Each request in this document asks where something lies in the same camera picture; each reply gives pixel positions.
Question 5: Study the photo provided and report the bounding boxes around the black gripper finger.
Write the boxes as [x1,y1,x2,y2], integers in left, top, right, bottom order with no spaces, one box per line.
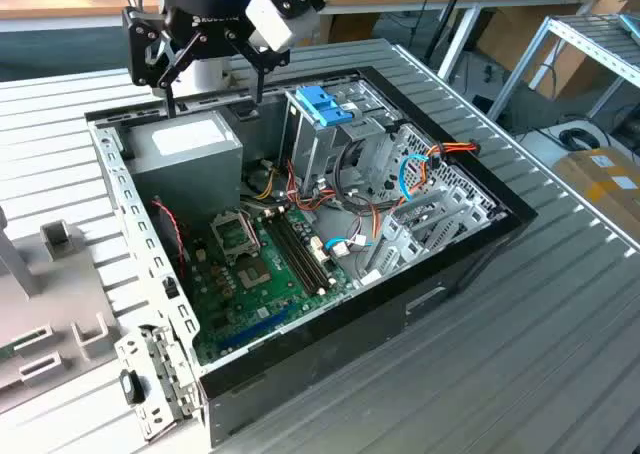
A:
[223,25,291,106]
[122,7,209,120]

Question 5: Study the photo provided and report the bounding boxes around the orange red disk power wire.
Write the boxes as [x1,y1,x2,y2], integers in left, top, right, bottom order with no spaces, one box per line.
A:
[370,141,482,243]

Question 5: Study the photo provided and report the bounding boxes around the grey metal disk bay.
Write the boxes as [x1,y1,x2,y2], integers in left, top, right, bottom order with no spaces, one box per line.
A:
[358,182,509,288]

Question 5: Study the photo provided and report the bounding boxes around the blue plastic drive latch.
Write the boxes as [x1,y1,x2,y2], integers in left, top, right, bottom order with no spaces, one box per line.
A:
[294,86,357,129]

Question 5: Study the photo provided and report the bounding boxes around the small brown cardboard box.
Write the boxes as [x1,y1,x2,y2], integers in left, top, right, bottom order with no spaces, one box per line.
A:
[327,13,382,44]

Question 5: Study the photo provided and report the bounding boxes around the grey metal drive cage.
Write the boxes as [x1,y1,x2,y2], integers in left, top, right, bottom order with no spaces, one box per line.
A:
[279,76,401,198]

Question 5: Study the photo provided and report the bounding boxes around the grey power supply unit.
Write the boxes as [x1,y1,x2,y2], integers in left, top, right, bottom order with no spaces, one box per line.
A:
[121,109,245,221]

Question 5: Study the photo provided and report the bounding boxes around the metal socket cover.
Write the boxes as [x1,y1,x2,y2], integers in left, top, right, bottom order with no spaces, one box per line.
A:
[208,209,262,264]

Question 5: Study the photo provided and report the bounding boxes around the black tripod pole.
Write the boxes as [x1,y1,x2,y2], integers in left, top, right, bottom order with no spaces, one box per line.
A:
[423,0,474,65]

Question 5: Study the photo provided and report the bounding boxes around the black RAM slot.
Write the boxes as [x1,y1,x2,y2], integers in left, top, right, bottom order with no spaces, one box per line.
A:
[262,214,318,298]
[269,213,324,296]
[275,211,329,293]
[282,210,334,291]

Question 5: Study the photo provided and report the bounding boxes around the black case fan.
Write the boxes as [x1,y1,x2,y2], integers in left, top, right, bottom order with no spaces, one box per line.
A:
[149,196,192,281]

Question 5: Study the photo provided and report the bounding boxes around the CPU socket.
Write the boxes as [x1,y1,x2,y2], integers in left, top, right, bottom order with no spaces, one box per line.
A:
[234,256,275,295]

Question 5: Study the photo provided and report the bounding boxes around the large brown cardboard box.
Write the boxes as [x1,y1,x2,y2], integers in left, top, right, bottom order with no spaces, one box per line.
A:
[477,3,599,100]

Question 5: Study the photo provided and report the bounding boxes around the green motherboard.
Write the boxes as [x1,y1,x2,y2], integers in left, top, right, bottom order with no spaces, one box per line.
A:
[187,206,359,368]

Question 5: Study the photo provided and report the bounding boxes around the blue expansion slot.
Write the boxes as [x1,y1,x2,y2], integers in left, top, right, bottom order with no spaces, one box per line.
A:
[215,304,296,351]

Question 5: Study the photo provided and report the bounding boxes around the grey parts rack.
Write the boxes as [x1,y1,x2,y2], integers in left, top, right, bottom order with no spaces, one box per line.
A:
[0,206,126,415]

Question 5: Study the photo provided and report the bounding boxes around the black open PC case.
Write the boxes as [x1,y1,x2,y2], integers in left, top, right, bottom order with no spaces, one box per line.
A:
[83,65,540,448]

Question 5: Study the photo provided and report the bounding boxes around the aluminium roller rack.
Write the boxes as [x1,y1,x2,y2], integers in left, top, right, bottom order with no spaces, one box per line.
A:
[487,12,640,121]

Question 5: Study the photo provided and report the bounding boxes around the cardboard box white labels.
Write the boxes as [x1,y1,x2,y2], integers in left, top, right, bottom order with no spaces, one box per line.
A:
[551,146,640,238]

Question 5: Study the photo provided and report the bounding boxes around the black latch blue button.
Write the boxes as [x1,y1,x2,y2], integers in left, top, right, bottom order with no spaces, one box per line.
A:
[118,368,148,405]

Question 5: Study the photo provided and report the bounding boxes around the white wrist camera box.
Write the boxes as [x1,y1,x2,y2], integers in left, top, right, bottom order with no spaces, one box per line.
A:
[244,0,321,53]

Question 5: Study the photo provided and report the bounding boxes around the yellow power wires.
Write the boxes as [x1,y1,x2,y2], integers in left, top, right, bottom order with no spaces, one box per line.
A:
[253,167,279,200]

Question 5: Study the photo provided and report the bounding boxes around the thick black cable bundle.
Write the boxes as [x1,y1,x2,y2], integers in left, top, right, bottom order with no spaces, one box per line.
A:
[333,138,399,213]

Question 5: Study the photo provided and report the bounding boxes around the red orange wire bundle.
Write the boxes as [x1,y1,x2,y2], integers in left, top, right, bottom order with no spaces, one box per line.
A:
[285,159,351,215]

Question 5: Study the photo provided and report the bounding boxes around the light blue SATA wire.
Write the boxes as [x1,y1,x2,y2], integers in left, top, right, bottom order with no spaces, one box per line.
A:
[324,152,432,253]

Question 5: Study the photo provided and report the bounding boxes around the red black twisted wire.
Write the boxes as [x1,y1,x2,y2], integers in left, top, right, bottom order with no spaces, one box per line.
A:
[151,199,187,280]

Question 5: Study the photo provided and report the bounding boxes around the black cable coil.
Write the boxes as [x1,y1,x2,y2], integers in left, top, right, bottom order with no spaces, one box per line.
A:
[558,126,602,152]

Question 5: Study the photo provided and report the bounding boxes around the metal slot retainer bracket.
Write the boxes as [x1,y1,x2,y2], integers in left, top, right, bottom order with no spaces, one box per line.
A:
[113,323,202,444]

